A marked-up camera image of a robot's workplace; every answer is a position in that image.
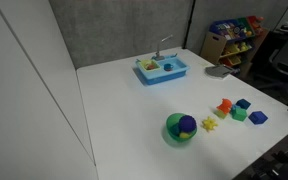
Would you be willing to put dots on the purple spiky ball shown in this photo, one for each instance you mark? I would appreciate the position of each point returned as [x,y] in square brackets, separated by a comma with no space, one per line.
[187,123]

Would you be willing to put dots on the green plastic bowl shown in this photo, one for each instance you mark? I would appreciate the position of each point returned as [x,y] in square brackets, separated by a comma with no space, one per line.
[170,121]

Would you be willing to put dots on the blue toy sink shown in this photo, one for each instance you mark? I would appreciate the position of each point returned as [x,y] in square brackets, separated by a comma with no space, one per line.
[160,77]

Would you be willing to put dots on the red orange toy food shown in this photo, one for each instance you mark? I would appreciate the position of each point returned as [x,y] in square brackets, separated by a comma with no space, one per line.
[150,67]

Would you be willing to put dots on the yellow-green sink basket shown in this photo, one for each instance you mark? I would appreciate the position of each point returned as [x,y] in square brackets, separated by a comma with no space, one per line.
[145,63]

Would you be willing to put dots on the blue toy cup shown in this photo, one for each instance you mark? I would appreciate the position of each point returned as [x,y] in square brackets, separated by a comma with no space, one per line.
[168,67]

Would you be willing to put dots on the grey toy faucet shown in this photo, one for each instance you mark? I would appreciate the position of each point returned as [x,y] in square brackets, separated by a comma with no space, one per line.
[158,55]

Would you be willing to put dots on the small blue toy piece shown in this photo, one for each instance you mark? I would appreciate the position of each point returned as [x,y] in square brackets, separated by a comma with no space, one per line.
[175,129]

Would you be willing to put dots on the small yellow toy piece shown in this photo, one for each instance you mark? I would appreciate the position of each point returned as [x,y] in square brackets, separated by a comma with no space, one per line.
[185,135]

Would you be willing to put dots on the yellow spiky star toy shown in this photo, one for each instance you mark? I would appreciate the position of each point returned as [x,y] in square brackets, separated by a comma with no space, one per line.
[209,124]

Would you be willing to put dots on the grey metal mounting plate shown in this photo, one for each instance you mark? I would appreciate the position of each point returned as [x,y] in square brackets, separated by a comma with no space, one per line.
[217,71]

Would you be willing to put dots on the black vertical pole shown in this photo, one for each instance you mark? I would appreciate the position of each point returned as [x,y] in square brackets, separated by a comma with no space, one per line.
[188,26]

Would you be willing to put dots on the brown cardboard panel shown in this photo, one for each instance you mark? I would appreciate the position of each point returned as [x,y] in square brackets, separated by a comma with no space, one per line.
[210,46]

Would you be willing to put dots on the yellow-green toy block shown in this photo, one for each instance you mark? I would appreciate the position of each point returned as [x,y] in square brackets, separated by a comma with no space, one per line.
[220,114]

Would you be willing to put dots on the orange toy figure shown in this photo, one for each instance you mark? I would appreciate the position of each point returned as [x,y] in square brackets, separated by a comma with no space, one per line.
[224,105]

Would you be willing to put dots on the light blue toy figure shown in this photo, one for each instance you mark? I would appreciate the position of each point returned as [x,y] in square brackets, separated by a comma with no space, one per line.
[233,107]

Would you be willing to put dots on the green toy cube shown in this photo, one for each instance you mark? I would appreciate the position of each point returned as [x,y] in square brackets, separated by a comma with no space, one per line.
[239,114]

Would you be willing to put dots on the dark blue toy cube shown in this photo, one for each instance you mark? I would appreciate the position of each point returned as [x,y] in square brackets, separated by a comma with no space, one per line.
[243,103]

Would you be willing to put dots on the toy shelf with coloured bins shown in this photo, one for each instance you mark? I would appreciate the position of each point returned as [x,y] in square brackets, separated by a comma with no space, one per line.
[237,33]

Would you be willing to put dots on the bright blue toy cube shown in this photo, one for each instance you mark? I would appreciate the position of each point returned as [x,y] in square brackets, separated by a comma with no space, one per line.
[258,117]

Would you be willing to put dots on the black camera stand equipment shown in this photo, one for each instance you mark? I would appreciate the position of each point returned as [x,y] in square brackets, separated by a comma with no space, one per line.
[284,160]

